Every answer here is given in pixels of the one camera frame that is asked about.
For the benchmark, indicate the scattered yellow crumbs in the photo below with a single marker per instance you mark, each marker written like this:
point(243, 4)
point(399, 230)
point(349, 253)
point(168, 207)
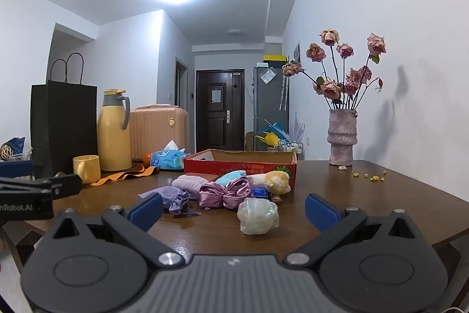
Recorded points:
point(370, 176)

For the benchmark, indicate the pink socks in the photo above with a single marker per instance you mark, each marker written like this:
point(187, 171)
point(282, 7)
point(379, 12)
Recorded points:
point(225, 194)

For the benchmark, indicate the black paper bag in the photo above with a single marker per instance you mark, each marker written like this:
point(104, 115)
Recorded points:
point(62, 122)

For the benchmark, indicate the bunch of dried pink roses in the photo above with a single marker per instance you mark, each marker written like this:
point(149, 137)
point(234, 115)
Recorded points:
point(344, 78)

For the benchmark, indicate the yellow mug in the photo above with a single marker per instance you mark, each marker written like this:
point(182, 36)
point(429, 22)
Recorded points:
point(88, 168)

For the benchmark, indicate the grey refrigerator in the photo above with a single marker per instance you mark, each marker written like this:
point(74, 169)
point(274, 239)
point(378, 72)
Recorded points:
point(269, 96)

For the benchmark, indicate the white paper sheet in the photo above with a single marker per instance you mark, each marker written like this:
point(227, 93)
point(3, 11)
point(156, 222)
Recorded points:
point(216, 95)

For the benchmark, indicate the yellow black box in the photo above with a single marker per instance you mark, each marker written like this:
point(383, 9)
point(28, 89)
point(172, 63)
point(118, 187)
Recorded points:
point(274, 60)

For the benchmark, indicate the brown cardboard carton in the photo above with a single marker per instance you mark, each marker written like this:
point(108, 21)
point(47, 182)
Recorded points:
point(249, 140)

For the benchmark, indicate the clear plastic bag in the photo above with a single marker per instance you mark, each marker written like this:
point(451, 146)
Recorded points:
point(258, 216)

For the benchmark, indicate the yellow thermos jug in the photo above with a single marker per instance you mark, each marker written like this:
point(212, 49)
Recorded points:
point(113, 131)

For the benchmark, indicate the pink ribbed suitcase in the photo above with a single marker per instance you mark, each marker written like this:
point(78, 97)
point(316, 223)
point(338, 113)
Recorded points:
point(161, 131)

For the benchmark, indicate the pink towel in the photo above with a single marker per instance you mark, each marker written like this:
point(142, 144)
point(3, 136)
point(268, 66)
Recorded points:
point(188, 183)

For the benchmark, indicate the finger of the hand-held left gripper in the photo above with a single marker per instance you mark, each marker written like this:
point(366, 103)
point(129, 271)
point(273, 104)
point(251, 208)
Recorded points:
point(16, 170)
point(67, 184)

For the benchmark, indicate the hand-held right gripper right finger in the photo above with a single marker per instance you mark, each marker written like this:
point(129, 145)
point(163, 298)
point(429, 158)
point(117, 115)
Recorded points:
point(322, 212)

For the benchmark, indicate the small blue packet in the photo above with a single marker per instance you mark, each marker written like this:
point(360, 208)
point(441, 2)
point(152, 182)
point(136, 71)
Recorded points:
point(261, 192)

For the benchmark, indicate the blue paper bag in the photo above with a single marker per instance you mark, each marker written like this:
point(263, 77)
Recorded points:
point(276, 128)

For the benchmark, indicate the wall poster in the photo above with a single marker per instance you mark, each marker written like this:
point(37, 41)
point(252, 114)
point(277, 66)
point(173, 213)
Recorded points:
point(296, 52)

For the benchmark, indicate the red cardboard box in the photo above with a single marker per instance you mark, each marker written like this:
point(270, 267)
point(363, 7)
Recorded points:
point(238, 164)

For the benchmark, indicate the blue tissue pack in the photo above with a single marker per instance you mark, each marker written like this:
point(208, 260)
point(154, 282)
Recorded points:
point(169, 158)

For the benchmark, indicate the light blue soft cloth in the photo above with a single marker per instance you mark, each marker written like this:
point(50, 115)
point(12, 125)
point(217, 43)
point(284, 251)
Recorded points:
point(231, 176)

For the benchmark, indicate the pink ceramic vase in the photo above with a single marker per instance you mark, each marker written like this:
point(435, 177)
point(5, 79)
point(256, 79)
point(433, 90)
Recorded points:
point(341, 137)

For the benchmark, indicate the dark brown door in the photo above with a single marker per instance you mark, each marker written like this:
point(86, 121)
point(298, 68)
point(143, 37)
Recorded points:
point(219, 107)

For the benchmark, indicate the wicker ball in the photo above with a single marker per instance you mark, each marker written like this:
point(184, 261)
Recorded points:
point(5, 151)

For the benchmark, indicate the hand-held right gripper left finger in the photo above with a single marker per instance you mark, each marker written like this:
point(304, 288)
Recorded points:
point(146, 212)

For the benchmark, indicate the hallway ceiling lamp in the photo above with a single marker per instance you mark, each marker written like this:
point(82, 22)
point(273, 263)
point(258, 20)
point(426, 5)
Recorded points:
point(234, 31)

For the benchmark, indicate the paper note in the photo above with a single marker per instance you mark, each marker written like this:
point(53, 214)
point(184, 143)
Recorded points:
point(267, 76)

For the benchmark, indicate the yellow plastic toy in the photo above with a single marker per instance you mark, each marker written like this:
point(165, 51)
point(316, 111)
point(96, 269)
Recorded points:
point(271, 139)

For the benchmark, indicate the lavender sock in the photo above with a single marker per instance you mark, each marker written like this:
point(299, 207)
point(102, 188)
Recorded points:
point(172, 197)

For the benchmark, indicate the purple wall decal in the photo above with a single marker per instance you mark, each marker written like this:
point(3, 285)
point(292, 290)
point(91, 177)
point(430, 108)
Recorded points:
point(299, 124)

